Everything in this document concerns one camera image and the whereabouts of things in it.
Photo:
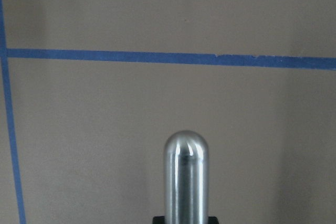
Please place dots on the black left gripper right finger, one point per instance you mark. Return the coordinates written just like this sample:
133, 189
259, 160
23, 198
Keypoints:
212, 220

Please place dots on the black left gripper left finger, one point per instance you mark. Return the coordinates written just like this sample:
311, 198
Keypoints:
158, 220

